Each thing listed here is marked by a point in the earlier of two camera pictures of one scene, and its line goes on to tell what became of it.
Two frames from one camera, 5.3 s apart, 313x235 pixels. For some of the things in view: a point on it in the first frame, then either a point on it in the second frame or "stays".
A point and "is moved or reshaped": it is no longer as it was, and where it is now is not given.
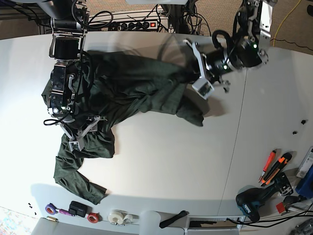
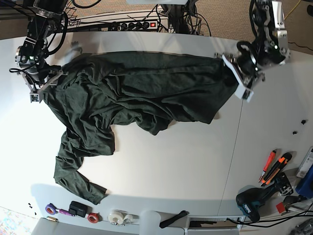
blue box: x=305 y=187 stays
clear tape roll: x=116 y=216 stays
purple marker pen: x=66 y=212 stays
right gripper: x=204 y=71 -> x=243 y=67
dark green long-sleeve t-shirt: x=115 y=88 is moved or reshaped
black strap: x=182 y=213 stays
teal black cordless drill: x=249 y=199 stays
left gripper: x=92 y=127 -> x=37 y=86
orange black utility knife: x=283 y=161 stays
